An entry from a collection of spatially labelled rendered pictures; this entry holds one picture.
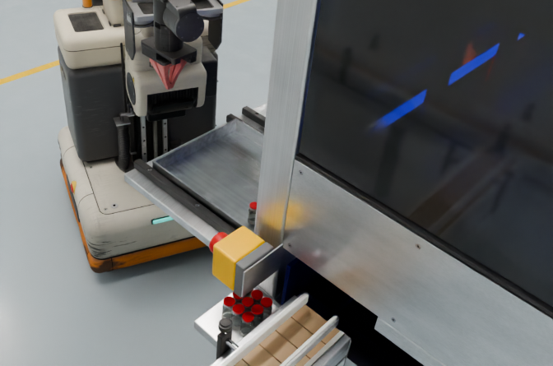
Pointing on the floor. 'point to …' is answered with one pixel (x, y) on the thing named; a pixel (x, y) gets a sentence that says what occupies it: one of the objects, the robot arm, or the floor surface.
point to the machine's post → (287, 97)
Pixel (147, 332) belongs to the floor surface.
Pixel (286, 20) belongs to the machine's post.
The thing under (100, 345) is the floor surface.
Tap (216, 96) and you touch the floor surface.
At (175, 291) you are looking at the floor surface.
